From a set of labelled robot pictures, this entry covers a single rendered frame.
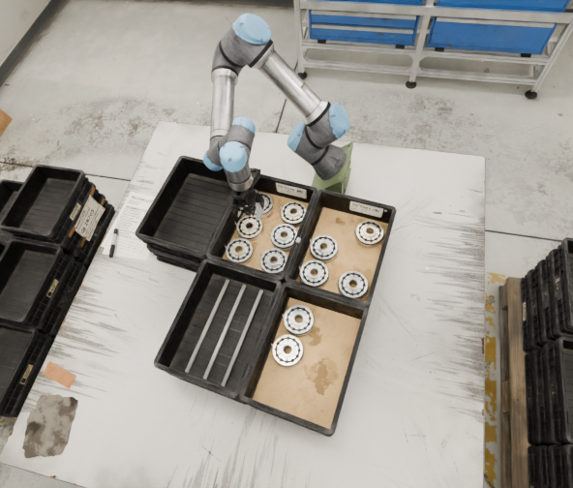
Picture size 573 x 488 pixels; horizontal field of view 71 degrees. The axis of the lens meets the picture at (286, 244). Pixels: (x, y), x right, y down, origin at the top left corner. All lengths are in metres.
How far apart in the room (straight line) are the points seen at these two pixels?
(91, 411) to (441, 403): 1.23
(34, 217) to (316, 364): 1.73
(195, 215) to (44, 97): 2.55
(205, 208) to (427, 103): 2.04
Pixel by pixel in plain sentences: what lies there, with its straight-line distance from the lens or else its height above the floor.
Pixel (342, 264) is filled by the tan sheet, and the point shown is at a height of 0.83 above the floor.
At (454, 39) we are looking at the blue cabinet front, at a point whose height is 0.39.
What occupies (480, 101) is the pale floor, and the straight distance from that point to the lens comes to 3.36.
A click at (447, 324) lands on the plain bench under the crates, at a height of 0.70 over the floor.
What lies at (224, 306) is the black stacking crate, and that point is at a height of 0.83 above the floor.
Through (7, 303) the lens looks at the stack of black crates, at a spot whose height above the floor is 0.38.
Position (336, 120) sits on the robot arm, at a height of 1.11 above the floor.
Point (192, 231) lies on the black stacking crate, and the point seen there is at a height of 0.83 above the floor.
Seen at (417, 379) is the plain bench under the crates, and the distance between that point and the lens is 1.56.
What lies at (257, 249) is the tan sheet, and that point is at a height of 0.83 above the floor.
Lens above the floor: 2.20
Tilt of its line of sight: 62 degrees down
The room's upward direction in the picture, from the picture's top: 10 degrees counter-clockwise
